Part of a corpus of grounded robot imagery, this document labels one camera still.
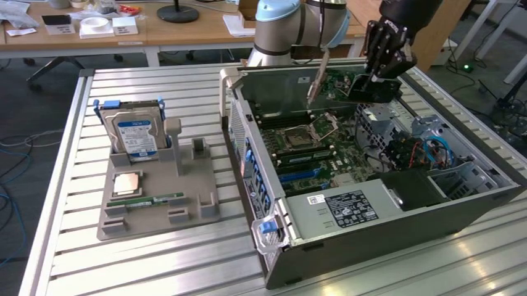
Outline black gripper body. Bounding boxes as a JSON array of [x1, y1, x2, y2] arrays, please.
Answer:
[[377, 0, 440, 44]]

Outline low profile graphics card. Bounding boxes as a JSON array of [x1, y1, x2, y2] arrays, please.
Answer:
[[306, 46, 402, 107]]

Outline wooden cabinet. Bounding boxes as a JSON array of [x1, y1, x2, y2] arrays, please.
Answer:
[[345, 0, 472, 72]]

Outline silver drive cage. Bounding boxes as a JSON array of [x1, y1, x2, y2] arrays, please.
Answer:
[[353, 103, 408, 155]]

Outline metal socket cover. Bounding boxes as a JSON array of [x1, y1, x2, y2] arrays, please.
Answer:
[[310, 111, 340, 138]]

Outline cardboard box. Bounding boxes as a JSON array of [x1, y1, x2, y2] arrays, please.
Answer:
[[237, 0, 264, 21]]

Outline white papers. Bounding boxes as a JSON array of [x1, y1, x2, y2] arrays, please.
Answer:
[[221, 14, 257, 38]]

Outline green motherboard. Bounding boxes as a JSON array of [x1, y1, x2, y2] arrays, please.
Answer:
[[250, 104, 384, 197]]

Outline CPU socket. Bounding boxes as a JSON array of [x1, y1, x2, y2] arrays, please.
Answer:
[[281, 126, 317, 151]]

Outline RAM stick with label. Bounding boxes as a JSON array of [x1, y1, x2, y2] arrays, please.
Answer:
[[276, 150, 332, 165]]

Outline metal disk bay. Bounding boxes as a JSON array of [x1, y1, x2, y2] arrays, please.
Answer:
[[426, 162, 502, 200]]

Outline silver chipset heatsink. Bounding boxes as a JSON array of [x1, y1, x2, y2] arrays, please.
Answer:
[[332, 175, 360, 187]]

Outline blue expansion slot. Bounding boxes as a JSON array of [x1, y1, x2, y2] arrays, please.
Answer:
[[278, 168, 326, 183]]

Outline black round lamp base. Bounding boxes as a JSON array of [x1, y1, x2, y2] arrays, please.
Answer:
[[156, 0, 201, 24]]

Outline silver power supply unit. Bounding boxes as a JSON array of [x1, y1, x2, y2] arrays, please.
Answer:
[[282, 180, 402, 241]]

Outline open grey PC case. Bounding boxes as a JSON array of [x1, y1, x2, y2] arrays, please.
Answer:
[[218, 58, 527, 290]]

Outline small white box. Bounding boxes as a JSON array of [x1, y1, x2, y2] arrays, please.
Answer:
[[110, 15, 138, 36]]

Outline blue case latch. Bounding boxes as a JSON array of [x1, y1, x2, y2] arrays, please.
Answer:
[[258, 219, 277, 239]]

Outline hard disk with blue caddy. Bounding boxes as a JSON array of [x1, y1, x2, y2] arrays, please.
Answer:
[[93, 97, 166, 163]]

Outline wooden desk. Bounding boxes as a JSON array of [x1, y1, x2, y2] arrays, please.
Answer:
[[0, 0, 370, 67]]

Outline white box with tape roll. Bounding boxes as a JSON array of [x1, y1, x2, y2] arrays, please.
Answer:
[[78, 17, 115, 39]]

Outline grey printed parts rack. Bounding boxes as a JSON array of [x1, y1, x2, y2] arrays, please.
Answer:
[[95, 118, 221, 241]]

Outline green RAM stick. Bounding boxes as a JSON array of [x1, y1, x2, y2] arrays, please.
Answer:
[[106, 192, 184, 207]]

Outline silver CPU chip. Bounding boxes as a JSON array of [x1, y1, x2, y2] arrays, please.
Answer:
[[113, 172, 141, 196]]

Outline black and white box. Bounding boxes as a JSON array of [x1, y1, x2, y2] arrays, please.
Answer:
[[39, 14, 77, 36]]

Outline clear plastic bag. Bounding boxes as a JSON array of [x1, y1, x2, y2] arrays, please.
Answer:
[[0, 1, 39, 28]]

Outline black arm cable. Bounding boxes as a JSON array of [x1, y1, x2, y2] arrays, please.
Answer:
[[317, 0, 326, 49]]

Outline white desk frame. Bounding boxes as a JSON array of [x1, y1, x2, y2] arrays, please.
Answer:
[[446, 0, 527, 84]]

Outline blue wire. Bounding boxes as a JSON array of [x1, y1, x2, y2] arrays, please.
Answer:
[[422, 135, 454, 169]]

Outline orange wire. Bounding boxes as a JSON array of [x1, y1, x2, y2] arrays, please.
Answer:
[[410, 140, 430, 169]]

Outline white floor cable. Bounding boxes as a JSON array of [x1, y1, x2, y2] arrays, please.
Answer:
[[0, 128, 67, 148]]

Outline blue floor cable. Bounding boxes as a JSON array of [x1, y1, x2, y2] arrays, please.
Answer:
[[0, 144, 33, 266]]

